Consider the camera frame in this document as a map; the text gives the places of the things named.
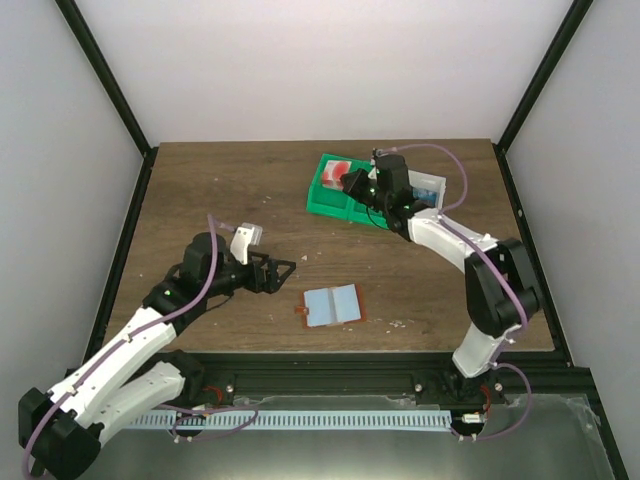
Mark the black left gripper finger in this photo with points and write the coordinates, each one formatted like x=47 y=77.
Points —
x=277 y=272
x=258 y=258

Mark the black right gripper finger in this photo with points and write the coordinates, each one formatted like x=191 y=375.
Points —
x=356 y=187
x=355 y=177

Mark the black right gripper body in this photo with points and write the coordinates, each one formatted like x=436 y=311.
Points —
x=364 y=185

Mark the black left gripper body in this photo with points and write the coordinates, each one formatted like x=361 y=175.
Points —
x=260 y=276

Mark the red white card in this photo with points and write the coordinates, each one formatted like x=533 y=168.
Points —
x=332 y=173

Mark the brown leather card holder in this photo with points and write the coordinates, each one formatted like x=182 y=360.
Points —
x=331 y=306

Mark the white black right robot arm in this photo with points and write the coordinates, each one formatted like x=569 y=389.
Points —
x=502 y=291

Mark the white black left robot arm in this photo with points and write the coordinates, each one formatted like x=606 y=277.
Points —
x=64 y=428

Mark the blue card stack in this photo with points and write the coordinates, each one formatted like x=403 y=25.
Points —
x=426 y=196

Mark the middle green plastic bin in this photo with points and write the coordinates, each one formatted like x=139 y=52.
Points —
x=359 y=213

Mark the green plastic bin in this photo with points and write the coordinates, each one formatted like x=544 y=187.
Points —
x=323 y=201
x=359 y=213

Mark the left green plastic bin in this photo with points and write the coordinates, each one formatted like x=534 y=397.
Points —
x=323 y=201

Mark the white plastic bin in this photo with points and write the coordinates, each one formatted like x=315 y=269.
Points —
x=431 y=182

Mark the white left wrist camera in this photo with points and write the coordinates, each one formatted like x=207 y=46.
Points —
x=245 y=236

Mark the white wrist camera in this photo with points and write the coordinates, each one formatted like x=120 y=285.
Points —
x=245 y=236
x=377 y=159

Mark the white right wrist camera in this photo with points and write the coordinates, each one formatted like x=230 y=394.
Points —
x=377 y=159

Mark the light blue slotted cable duct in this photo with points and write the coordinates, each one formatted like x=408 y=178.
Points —
x=313 y=420

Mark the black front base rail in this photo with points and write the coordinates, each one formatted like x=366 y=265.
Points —
x=426 y=378

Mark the black left back frame post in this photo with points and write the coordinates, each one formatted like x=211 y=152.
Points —
x=91 y=49

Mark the black frame post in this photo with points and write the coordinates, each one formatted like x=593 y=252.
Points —
x=91 y=49
x=561 y=40

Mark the black right back frame post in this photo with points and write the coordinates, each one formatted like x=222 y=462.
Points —
x=561 y=40

